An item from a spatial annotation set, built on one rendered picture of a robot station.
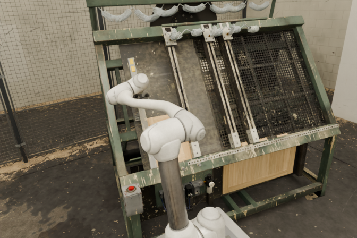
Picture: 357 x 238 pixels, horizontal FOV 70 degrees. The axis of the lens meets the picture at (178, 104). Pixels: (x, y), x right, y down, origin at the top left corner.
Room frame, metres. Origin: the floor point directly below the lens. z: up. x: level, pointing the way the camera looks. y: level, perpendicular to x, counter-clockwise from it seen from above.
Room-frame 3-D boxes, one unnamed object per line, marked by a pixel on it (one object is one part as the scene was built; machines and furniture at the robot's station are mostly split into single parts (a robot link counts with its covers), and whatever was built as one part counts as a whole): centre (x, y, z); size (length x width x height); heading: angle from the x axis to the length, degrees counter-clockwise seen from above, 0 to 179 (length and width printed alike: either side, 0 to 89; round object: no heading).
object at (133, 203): (1.40, 0.35, 0.84); 0.12 x 0.12 x 0.18; 19
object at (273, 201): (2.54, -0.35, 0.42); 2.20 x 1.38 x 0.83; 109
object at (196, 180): (1.61, -0.04, 0.69); 0.50 x 0.14 x 0.24; 109
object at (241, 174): (2.22, -0.83, 0.53); 0.90 x 0.02 x 0.55; 109
